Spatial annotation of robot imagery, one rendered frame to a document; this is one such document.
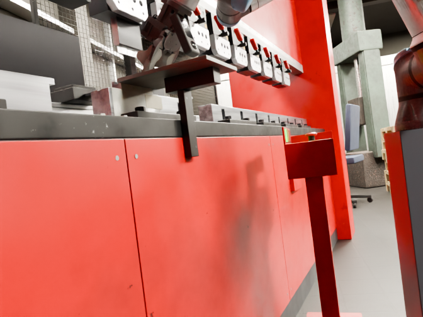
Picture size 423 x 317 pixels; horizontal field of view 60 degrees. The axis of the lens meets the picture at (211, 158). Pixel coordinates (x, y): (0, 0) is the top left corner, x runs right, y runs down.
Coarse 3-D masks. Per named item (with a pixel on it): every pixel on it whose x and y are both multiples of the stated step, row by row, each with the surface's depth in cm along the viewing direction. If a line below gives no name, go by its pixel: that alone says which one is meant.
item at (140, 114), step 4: (132, 112) 91; (136, 112) 91; (140, 112) 92; (144, 112) 93; (148, 112) 95; (152, 112) 96; (132, 116) 91; (136, 116) 91; (140, 116) 92; (144, 116) 93; (148, 116) 94; (152, 116) 96; (156, 116) 98; (160, 116) 99; (164, 116) 101; (168, 116) 103; (172, 116) 105; (176, 116) 107; (180, 116) 109
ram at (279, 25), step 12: (216, 0) 153; (276, 0) 244; (288, 0) 276; (252, 12) 195; (264, 12) 215; (276, 12) 240; (288, 12) 271; (252, 24) 193; (264, 24) 213; (276, 24) 237; (288, 24) 267; (252, 36) 191; (264, 36) 210; (276, 36) 233; (288, 36) 263; (288, 48) 259; (288, 60) 255; (300, 60) 290; (300, 72) 292
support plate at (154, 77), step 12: (192, 60) 85; (204, 60) 85; (216, 60) 88; (144, 72) 91; (156, 72) 90; (168, 72) 92; (180, 72) 93; (228, 72) 100; (132, 84) 100; (144, 84) 102; (156, 84) 104
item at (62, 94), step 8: (64, 88) 111; (72, 88) 108; (80, 88) 110; (88, 88) 115; (56, 96) 111; (64, 96) 109; (72, 96) 108; (80, 96) 110; (88, 96) 112; (80, 104) 117; (88, 104) 119
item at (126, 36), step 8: (112, 24) 100; (120, 24) 100; (128, 24) 104; (120, 32) 100; (128, 32) 103; (136, 32) 106; (120, 40) 100; (128, 40) 103; (136, 40) 106; (120, 48) 101; (128, 48) 104; (136, 48) 106; (136, 56) 107
